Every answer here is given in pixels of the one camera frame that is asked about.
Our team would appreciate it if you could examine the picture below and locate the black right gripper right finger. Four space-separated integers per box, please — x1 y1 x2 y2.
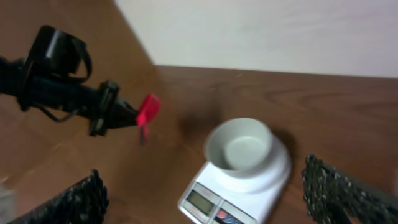
302 154 397 224

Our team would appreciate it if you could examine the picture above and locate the white digital kitchen scale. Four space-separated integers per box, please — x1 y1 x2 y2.
178 138 292 224

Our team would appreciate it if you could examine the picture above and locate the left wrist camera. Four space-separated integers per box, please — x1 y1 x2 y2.
22 25 93 83

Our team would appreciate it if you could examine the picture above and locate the red plastic measuring scoop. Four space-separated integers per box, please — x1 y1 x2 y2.
136 93 160 145

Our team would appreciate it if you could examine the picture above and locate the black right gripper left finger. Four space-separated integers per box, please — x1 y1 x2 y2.
9 169 109 224

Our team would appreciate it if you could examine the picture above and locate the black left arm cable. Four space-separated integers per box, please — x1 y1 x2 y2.
30 102 81 123

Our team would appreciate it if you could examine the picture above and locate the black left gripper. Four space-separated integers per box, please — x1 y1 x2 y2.
18 76 138 136

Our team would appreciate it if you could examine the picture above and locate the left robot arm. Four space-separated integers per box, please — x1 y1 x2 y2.
1 58 138 136

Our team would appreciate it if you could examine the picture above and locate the light grey bowl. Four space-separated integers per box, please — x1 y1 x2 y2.
203 118 274 177

